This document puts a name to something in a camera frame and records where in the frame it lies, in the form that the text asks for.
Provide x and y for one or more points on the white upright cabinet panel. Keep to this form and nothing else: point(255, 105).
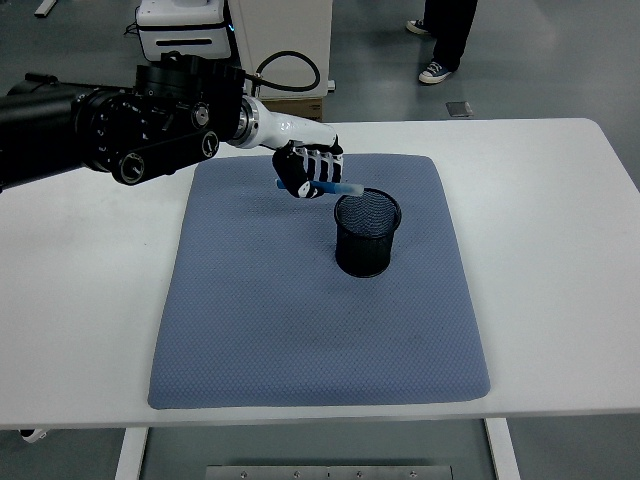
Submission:
point(280, 30)

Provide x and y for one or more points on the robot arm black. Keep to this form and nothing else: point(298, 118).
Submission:
point(125, 125)

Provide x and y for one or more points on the black mesh pen holder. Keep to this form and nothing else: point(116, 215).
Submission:
point(366, 250)

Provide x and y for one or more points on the white floor foot bar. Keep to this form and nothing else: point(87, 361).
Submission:
point(45, 7)

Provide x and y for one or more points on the grey floor socket plate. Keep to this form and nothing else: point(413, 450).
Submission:
point(458, 109)

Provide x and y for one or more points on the small white black object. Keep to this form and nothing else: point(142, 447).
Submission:
point(34, 436)

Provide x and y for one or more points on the person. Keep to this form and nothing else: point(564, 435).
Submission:
point(450, 35)

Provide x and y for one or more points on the blue marker pen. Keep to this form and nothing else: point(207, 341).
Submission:
point(345, 188)

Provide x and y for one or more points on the white table leg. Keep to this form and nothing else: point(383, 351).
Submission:
point(502, 450)
point(131, 455)

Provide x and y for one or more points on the brown cardboard box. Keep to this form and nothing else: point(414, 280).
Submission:
point(305, 107)

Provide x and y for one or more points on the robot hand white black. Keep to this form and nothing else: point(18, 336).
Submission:
point(295, 132)

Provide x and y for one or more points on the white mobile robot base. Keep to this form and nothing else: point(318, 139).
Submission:
point(185, 30)

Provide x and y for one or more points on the blue-grey padded mat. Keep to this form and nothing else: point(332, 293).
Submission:
point(310, 325)

